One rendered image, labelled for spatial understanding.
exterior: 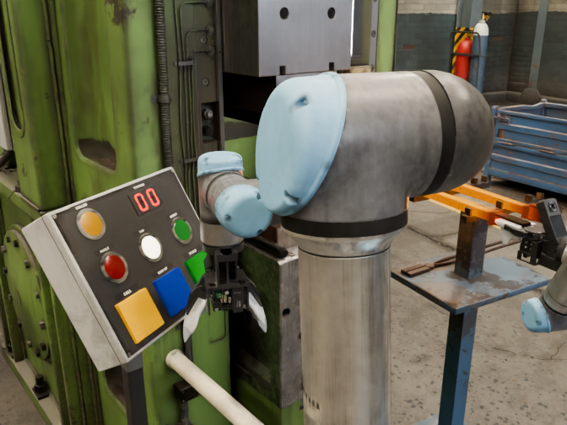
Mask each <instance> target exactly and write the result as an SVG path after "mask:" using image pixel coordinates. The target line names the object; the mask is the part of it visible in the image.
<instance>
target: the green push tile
mask: <svg viewBox="0 0 567 425"><path fill-rule="evenodd" d="M206 255H207V253H205V252H204V251H203V250H202V251H200V252H199V253H197V254H195V255H194V256H193V257H191V258H189V259H188V260H186V261H184V264H185V265H186V268H187V270H188V271H189V273H190V275H191V277H192V280H193V282H194V283H195V284H197V283H198V281H199V280H200V277H202V274H204V273H205V266H204V259H205V257H206Z"/></svg>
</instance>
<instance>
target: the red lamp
mask: <svg viewBox="0 0 567 425"><path fill-rule="evenodd" d="M105 271H106V273H107V274H108V275H109V276H110V277H111V278H113V279H121V278H122V277H123V276H124V275H125V271H126V268H125V264H124V262H123V261H122V259H121V258H120V257H118V256H114V255H111V256H108V257H106V259H105Z"/></svg>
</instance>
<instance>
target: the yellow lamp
mask: <svg viewBox="0 0 567 425"><path fill-rule="evenodd" d="M80 223H81V226H82V228H83V230H84V231H85V232H86V233H87V234H89V235H93V236H96V235H99V234H100V233H101V231H102V229H103V224H102V222H101V220H100V218H99V216H98V215H96V214H95V213H93V212H85V213H84V214H83V215H82V217H81V219H80Z"/></svg>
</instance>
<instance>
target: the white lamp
mask: <svg viewBox="0 0 567 425"><path fill-rule="evenodd" d="M142 247H143V251H144V253H145V254H146V255H147V256H148V257H150V258H157V257H158V256H159V254H160V246H159V242H158V241H157V240H156V239H155V238H154V237H152V236H146V237H145V238H144V239H143V242H142Z"/></svg>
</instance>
